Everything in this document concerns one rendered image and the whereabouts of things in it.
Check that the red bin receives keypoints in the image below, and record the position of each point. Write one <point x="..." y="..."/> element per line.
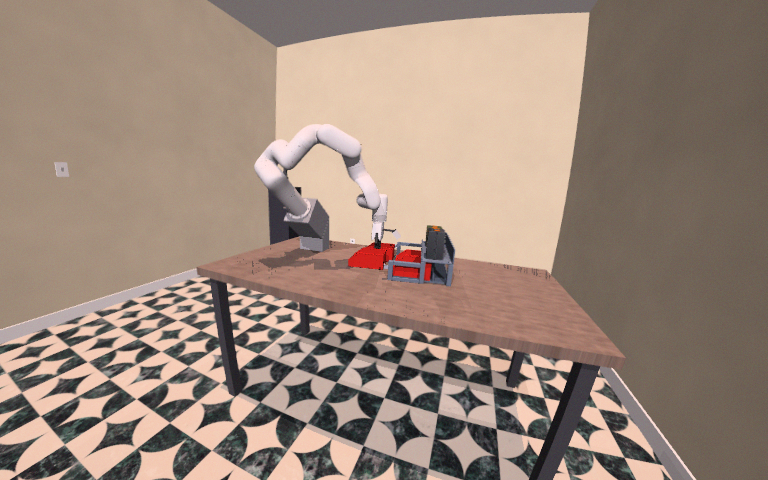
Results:
<point x="411" y="271"/>
<point x="389" y="249"/>
<point x="408" y="253"/>
<point x="368" y="258"/>

